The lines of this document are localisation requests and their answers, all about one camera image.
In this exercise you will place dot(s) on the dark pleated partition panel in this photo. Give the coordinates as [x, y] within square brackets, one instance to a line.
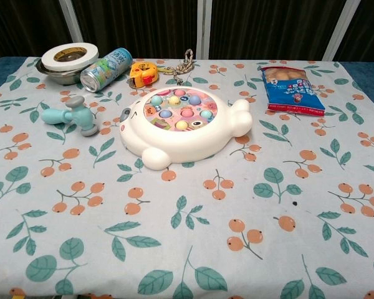
[268, 28]
[137, 25]
[22, 25]
[372, 31]

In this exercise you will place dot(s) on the white tape roll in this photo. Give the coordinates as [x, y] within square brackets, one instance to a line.
[51, 60]

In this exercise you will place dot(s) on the floral fruit print tablecloth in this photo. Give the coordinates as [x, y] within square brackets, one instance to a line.
[187, 218]

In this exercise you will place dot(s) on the blue snack bag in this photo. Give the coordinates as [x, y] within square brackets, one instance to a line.
[294, 90]

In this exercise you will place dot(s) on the grey metal partition post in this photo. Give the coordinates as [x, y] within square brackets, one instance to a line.
[70, 21]
[203, 28]
[341, 28]

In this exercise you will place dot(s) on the stainless steel bowl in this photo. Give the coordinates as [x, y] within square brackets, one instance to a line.
[65, 78]

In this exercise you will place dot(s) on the white whack-a-mole toy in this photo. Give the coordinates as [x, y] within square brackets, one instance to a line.
[180, 146]

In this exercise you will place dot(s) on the light blue drink can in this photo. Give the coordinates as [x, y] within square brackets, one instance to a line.
[107, 68]

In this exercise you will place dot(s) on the light blue toy hammer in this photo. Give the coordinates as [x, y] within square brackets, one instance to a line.
[78, 116]

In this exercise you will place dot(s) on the yellow tape measure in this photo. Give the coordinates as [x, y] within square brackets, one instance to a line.
[141, 73]

